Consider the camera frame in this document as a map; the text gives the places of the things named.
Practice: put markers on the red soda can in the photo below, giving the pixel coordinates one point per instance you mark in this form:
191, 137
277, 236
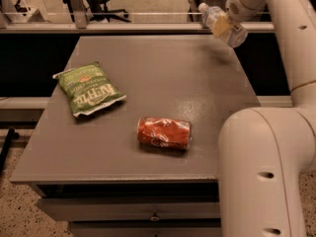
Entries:
165, 132

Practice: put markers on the metal drawer knob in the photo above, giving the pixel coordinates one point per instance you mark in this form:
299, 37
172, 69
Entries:
154, 217

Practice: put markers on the upper grey drawer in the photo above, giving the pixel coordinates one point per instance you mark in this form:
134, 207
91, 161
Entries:
128, 208

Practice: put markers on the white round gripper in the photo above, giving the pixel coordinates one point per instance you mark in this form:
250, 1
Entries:
235, 4

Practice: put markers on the lower grey drawer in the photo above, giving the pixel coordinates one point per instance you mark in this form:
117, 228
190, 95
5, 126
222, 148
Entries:
146, 229

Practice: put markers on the grey drawer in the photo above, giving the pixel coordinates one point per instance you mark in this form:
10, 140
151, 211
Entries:
128, 208
146, 229

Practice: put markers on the grey wooden drawer cabinet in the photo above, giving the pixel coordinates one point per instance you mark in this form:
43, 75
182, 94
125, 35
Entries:
192, 78

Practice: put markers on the clear blue-label plastic bottle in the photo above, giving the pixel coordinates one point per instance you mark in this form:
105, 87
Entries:
234, 37

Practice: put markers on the grey metal railing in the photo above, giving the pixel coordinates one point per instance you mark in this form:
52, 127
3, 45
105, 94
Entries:
73, 17

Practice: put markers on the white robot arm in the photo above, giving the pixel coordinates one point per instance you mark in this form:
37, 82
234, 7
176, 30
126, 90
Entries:
262, 151

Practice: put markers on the green chip bag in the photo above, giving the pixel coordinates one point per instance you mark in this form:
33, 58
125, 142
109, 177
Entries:
88, 89

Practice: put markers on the black office chair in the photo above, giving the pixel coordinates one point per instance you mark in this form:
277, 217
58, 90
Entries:
103, 0

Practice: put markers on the black pole at left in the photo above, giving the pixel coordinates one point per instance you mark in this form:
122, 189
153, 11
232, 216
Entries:
11, 134

